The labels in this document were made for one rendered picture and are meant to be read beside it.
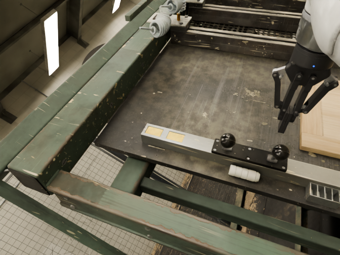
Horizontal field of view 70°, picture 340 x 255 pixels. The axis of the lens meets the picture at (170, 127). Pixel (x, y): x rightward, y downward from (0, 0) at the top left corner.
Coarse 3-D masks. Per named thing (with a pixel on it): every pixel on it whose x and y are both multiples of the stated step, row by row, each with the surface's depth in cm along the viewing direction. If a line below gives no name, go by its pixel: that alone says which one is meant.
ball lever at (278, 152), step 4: (280, 144) 55; (276, 148) 54; (280, 148) 54; (284, 148) 53; (288, 148) 54; (272, 152) 55; (276, 152) 54; (280, 152) 53; (284, 152) 53; (288, 152) 53; (268, 156) 64; (272, 156) 62; (276, 156) 54; (280, 156) 53; (284, 156) 53; (288, 156) 54; (268, 160) 64; (272, 160) 64; (276, 160) 63; (280, 160) 55
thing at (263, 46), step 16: (176, 16) 115; (176, 32) 113; (192, 32) 111; (208, 32) 110; (224, 32) 109; (240, 32) 109; (208, 48) 113; (224, 48) 110; (240, 48) 108; (256, 48) 105; (272, 48) 103; (288, 48) 100; (336, 64) 98
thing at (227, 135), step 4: (224, 136) 57; (228, 136) 57; (232, 136) 57; (220, 140) 58; (224, 140) 57; (228, 140) 56; (232, 140) 56; (224, 144) 57; (228, 144) 56; (232, 144) 57; (224, 148) 67; (228, 148) 58
